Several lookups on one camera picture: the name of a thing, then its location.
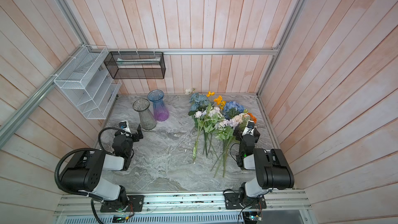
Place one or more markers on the pink hydrangea bouquet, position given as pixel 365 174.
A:
pixel 225 129

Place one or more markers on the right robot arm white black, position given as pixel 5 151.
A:
pixel 271 167

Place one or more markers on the left aluminium frame bar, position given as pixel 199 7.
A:
pixel 17 119

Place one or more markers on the white flower stem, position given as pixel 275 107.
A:
pixel 190 91

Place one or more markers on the yellow orange flower stem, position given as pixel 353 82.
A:
pixel 218 101

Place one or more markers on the blue purple glass vase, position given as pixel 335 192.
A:
pixel 160 111

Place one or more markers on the pink lilac mixed bouquet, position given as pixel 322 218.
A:
pixel 206 122

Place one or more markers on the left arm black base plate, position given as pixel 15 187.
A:
pixel 129 203

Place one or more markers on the electronics board with leds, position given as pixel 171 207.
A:
pixel 251 217

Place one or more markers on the clear grey glass vase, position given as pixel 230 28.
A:
pixel 147 119

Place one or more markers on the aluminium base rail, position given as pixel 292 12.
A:
pixel 188 208

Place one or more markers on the blue hydrangea stem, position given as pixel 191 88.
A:
pixel 232 109

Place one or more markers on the black mesh wall basket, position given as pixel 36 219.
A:
pixel 135 64

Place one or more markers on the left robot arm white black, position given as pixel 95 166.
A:
pixel 79 172

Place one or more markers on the horizontal aluminium frame bar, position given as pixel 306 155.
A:
pixel 203 51

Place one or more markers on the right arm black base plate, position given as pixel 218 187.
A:
pixel 235 200

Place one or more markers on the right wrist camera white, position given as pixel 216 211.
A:
pixel 249 127

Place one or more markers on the teal blue rose bunch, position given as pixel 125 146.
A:
pixel 199 102

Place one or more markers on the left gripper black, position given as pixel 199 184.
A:
pixel 137 135

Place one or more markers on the white wire shelf rack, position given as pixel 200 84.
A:
pixel 87 83

